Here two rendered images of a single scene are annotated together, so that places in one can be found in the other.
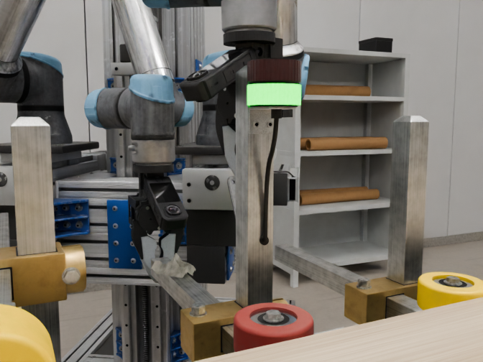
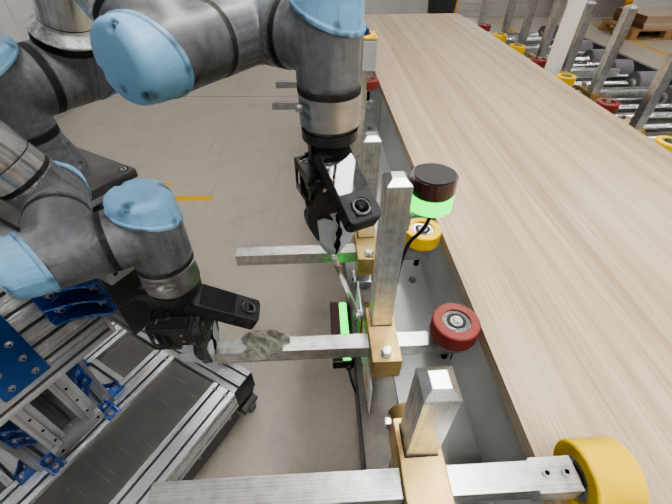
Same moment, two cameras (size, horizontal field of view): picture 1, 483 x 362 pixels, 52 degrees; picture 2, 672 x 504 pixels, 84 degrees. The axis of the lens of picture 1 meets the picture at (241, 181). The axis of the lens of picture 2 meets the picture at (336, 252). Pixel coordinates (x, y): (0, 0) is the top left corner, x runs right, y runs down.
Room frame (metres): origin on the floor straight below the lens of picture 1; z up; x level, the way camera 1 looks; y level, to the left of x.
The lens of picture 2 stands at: (0.51, 0.40, 1.41)
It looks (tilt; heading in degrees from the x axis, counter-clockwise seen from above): 42 degrees down; 292
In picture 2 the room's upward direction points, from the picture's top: straight up
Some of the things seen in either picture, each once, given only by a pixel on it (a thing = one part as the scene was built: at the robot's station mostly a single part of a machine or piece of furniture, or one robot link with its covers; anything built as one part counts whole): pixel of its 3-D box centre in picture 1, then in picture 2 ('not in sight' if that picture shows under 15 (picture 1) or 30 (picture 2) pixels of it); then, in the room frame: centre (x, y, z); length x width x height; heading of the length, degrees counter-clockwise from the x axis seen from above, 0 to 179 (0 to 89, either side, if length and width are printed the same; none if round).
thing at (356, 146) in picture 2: not in sight; (355, 155); (0.82, -0.48, 0.93); 0.05 x 0.04 x 0.45; 115
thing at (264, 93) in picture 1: (274, 95); (430, 197); (0.56, -0.04, 1.13); 0.06 x 0.06 x 0.02
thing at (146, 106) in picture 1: (151, 107); (148, 229); (0.87, 0.16, 1.12); 0.09 x 0.08 x 0.11; 53
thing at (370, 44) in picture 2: not in sight; (359, 52); (0.82, -0.48, 1.18); 0.07 x 0.07 x 0.08; 25
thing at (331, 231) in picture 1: (334, 165); not in sight; (3.50, -0.66, 0.78); 0.90 x 0.45 x 1.55; 113
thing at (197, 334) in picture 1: (238, 327); (382, 336); (0.59, 0.00, 0.85); 0.13 x 0.06 x 0.05; 115
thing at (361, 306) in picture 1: (392, 298); (365, 247); (0.70, -0.22, 0.84); 0.13 x 0.06 x 0.05; 115
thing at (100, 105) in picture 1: (122, 108); (59, 247); (0.94, 0.22, 1.12); 0.11 x 0.11 x 0.08; 53
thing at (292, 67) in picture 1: (274, 72); (433, 181); (0.56, -0.04, 1.15); 0.06 x 0.06 x 0.02
